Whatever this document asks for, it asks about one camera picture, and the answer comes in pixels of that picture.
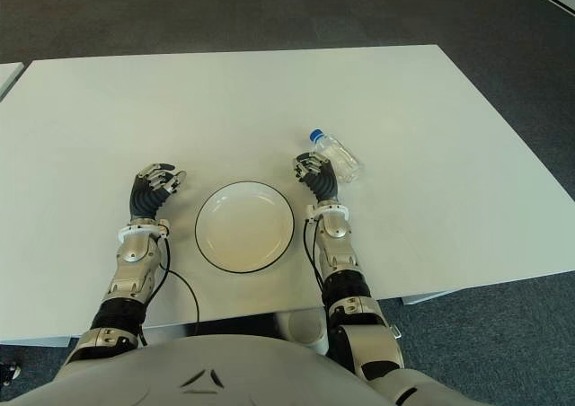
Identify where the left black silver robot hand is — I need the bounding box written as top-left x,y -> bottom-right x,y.
128,162 -> 188,222

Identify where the clear bottle with blue cap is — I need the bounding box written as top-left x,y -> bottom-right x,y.
307,128 -> 364,185

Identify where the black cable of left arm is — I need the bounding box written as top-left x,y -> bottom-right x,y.
138,233 -> 201,335

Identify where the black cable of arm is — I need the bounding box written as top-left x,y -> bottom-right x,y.
138,233 -> 201,335
303,207 -> 329,311

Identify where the grey robot torso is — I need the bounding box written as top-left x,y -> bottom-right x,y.
0,333 -> 575,406

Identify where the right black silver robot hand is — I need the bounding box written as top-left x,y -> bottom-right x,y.
292,151 -> 341,204

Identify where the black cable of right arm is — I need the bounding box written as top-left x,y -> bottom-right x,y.
303,207 -> 329,311

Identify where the white plate with black rim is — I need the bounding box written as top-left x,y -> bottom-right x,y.
194,180 -> 296,274

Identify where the black stand with caster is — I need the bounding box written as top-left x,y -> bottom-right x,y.
0,359 -> 22,387

